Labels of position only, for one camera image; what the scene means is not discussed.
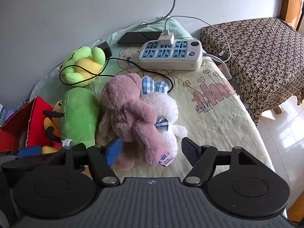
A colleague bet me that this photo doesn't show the black phone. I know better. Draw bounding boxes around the black phone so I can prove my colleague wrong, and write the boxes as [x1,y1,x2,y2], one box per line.
[117,31,164,45]

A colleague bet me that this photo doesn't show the white power strip cord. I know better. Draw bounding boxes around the white power strip cord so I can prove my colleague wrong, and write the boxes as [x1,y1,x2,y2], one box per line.
[201,52,233,80]

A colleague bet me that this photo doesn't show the grey wall cable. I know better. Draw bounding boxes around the grey wall cable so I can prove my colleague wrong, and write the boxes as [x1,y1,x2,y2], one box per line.
[139,0,179,27]

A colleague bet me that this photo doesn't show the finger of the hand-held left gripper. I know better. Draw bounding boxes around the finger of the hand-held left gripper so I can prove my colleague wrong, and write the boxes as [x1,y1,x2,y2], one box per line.
[0,146,64,171]

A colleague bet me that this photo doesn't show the white charger plug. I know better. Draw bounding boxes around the white charger plug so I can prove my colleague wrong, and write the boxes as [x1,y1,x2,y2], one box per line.
[159,28,175,45]

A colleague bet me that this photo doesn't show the black cable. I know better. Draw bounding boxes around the black cable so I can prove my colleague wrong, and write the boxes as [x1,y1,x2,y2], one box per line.
[59,57,175,94]

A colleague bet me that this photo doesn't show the wooden door frame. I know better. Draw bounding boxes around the wooden door frame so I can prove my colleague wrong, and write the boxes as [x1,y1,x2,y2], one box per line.
[280,0,304,31]

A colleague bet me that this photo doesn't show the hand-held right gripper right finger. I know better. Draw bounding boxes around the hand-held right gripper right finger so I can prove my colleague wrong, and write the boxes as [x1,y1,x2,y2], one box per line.
[181,137,258,186]

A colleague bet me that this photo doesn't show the cartoon print bed sheet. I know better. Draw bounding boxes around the cartoon print bed sheet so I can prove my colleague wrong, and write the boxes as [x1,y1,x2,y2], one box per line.
[28,17,276,178]

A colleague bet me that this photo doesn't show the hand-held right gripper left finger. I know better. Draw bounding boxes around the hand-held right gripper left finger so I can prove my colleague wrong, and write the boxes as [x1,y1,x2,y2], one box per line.
[60,136,123,187]

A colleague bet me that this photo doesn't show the yellow bee plush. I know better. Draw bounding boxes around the yellow bee plush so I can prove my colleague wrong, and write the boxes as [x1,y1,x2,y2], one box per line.
[42,100,65,154]

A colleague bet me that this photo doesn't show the white power strip blue sockets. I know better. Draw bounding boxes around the white power strip blue sockets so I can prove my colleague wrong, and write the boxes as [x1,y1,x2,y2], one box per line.
[138,38,205,71]

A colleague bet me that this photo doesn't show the red cardboard box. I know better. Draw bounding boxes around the red cardboard box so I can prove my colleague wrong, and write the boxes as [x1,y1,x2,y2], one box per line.
[0,96,63,152]

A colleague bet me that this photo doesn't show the pink teddy bear plush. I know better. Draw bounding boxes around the pink teddy bear plush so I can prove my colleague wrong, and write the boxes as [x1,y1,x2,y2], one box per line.
[98,73,176,171]

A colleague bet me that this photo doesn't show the black power adapter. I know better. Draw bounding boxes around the black power adapter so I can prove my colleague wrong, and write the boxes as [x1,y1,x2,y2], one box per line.
[97,41,112,59]

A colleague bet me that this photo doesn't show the green frog plush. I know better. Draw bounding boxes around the green frog plush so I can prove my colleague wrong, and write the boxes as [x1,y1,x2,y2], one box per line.
[61,46,106,87]

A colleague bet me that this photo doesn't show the green plush pillow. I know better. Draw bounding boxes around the green plush pillow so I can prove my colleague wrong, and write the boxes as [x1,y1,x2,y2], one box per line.
[60,87,100,149]

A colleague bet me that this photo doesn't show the white bunny plush plaid ears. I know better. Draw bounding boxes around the white bunny plush plaid ears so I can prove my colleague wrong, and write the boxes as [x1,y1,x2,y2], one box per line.
[139,76,188,162]

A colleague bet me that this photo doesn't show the white charger cable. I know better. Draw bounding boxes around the white charger cable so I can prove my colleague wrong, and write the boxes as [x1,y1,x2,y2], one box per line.
[164,15,232,63]

